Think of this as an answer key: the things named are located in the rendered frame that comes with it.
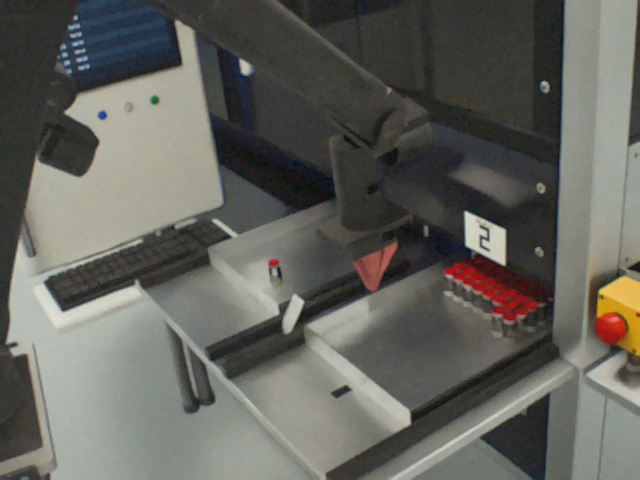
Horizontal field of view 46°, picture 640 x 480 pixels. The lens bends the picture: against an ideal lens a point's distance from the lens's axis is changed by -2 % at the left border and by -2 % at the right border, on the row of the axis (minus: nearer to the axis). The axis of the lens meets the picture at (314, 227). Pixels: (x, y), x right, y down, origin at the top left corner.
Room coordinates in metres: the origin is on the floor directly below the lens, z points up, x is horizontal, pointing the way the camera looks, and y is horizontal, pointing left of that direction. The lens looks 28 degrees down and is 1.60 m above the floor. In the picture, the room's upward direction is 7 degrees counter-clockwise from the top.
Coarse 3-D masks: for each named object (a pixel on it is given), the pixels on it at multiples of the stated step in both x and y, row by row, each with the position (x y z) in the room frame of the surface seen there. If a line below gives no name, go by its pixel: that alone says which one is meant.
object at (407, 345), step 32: (384, 288) 1.07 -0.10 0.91; (416, 288) 1.10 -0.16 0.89; (320, 320) 1.01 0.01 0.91; (352, 320) 1.04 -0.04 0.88; (384, 320) 1.03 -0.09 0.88; (416, 320) 1.02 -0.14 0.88; (448, 320) 1.01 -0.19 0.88; (480, 320) 0.99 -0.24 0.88; (320, 352) 0.96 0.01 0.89; (352, 352) 0.95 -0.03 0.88; (384, 352) 0.94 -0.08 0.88; (416, 352) 0.93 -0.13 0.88; (448, 352) 0.92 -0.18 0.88; (480, 352) 0.91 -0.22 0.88; (512, 352) 0.86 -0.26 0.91; (384, 384) 0.87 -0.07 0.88; (416, 384) 0.86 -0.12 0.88; (448, 384) 0.85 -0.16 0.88; (416, 416) 0.78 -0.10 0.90
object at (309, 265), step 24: (288, 216) 1.38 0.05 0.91; (312, 216) 1.40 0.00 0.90; (240, 240) 1.32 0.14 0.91; (264, 240) 1.34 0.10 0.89; (288, 240) 1.34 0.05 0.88; (312, 240) 1.33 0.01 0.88; (408, 240) 1.28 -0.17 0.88; (432, 240) 1.23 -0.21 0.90; (216, 264) 1.26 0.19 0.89; (240, 264) 1.27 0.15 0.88; (264, 264) 1.26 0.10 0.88; (288, 264) 1.24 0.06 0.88; (312, 264) 1.23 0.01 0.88; (336, 264) 1.22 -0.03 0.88; (264, 288) 1.17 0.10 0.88; (288, 288) 1.16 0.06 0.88; (312, 288) 1.10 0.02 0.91
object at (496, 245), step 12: (468, 216) 1.04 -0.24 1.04; (468, 228) 1.04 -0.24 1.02; (480, 228) 1.02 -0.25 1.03; (492, 228) 1.00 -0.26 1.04; (468, 240) 1.04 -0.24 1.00; (492, 240) 1.00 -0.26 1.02; (504, 240) 0.97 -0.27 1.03; (480, 252) 1.02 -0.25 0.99; (492, 252) 1.00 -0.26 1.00; (504, 252) 0.97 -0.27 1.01; (504, 264) 0.97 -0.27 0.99
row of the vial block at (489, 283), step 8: (456, 264) 1.10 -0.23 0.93; (464, 264) 1.09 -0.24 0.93; (456, 272) 1.09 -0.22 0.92; (464, 272) 1.07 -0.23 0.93; (472, 272) 1.06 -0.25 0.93; (480, 280) 1.04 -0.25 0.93; (488, 280) 1.04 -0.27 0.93; (488, 288) 1.02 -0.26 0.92; (496, 288) 1.01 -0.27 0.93; (504, 288) 1.01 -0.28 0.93; (512, 296) 0.98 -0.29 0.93; (520, 296) 0.98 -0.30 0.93; (520, 304) 0.96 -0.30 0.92; (528, 304) 0.96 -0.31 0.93; (536, 304) 0.95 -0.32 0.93; (528, 312) 0.95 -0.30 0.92; (536, 312) 0.95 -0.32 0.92; (528, 320) 0.95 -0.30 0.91; (536, 320) 0.95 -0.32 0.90; (528, 328) 0.95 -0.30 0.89; (536, 328) 0.95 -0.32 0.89
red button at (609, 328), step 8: (600, 320) 0.78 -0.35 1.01; (608, 320) 0.78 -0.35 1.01; (616, 320) 0.78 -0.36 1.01; (600, 328) 0.78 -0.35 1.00; (608, 328) 0.77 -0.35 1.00; (616, 328) 0.77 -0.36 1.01; (624, 328) 0.77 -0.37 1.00; (600, 336) 0.78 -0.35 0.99; (608, 336) 0.77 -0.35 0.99; (616, 336) 0.76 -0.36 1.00; (624, 336) 0.77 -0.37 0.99
